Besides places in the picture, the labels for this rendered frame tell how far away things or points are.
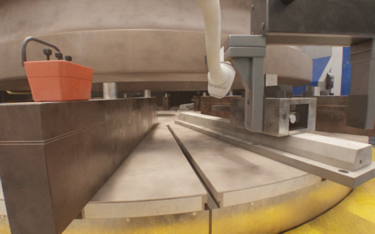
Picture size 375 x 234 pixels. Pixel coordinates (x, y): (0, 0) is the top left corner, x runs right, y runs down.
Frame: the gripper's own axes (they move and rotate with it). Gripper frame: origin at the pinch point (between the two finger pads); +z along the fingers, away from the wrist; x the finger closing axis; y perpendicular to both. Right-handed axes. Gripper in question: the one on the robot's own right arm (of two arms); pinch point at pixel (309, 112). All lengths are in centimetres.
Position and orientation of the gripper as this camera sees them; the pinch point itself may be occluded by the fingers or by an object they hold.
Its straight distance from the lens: 25.3
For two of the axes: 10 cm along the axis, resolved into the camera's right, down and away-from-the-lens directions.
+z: 0.1, 9.9, 1.2
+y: 0.1, 1.2, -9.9
